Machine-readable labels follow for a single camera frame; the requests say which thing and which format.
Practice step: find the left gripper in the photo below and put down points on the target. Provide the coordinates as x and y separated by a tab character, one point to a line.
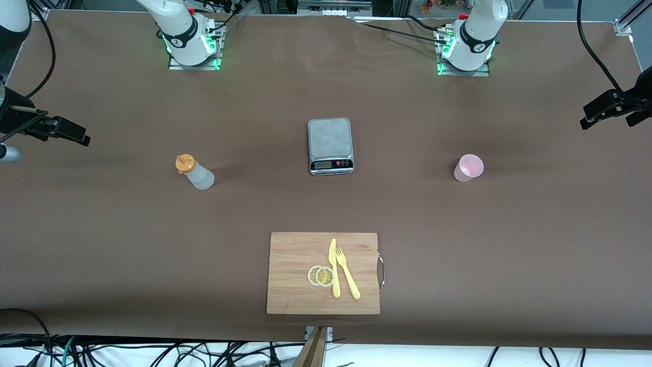
637	97

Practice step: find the wooden post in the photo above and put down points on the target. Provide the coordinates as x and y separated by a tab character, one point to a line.
313	351

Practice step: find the small metal bracket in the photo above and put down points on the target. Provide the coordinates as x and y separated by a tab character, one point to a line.
330	334

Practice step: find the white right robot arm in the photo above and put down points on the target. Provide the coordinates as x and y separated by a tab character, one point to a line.
183	35

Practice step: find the yellow plastic fork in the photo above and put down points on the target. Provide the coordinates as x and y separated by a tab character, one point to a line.
349	278

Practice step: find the white power strip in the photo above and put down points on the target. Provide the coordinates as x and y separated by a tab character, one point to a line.
333	12

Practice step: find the brown table cover sheet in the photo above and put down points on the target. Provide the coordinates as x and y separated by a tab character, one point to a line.
153	255

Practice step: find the lemon slice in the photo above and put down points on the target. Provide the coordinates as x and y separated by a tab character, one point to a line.
311	276
324	277

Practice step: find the orange background object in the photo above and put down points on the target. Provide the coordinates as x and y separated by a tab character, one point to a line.
427	6

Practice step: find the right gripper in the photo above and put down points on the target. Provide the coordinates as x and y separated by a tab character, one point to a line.
14	119

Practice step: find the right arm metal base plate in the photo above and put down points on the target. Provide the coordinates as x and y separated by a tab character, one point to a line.
175	67

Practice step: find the silver digital kitchen scale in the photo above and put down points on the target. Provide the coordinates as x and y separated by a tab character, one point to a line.
330	137

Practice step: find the aluminium frame profile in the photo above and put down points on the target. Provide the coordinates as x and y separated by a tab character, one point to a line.
622	26
39	12

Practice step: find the clear sauce bottle orange cap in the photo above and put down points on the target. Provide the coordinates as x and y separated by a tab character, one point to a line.
201	178

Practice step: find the yellow plastic knife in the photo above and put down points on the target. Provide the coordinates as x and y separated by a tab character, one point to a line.
332	255

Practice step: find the pink plastic cup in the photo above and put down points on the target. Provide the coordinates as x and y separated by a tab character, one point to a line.
467	169

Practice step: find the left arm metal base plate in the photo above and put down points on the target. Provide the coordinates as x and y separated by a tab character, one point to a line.
481	73

